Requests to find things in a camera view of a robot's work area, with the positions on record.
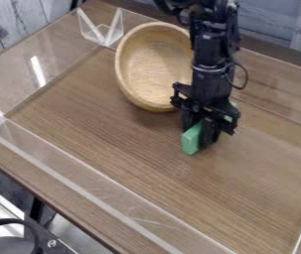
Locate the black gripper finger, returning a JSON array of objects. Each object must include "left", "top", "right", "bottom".
[
  {"left": 199, "top": 118, "right": 222, "bottom": 149},
  {"left": 182, "top": 111, "right": 195, "bottom": 131}
]

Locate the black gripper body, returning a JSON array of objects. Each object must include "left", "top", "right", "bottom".
[{"left": 170, "top": 82, "right": 241, "bottom": 135}]

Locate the green rectangular block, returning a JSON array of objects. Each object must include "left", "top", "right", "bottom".
[{"left": 180, "top": 117, "right": 209, "bottom": 155}]

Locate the brown wooden bowl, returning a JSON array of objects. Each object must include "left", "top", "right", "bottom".
[{"left": 113, "top": 22, "right": 192, "bottom": 112}]

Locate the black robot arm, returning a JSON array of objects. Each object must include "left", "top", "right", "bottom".
[{"left": 154, "top": 0, "right": 245, "bottom": 155}]

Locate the black metal table leg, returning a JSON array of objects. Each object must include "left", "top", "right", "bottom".
[{"left": 29, "top": 197, "right": 45, "bottom": 222}]

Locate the clear acrylic corner bracket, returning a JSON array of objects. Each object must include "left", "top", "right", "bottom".
[{"left": 75, "top": 8, "right": 124, "bottom": 48}]

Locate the clear acrylic tray wall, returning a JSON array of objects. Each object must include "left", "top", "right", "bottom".
[{"left": 0, "top": 95, "right": 237, "bottom": 254}]

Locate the black metal base plate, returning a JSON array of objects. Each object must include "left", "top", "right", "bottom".
[{"left": 24, "top": 225, "right": 77, "bottom": 254}]

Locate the black cable loop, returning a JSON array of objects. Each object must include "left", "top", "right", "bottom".
[{"left": 0, "top": 217, "right": 44, "bottom": 254}]

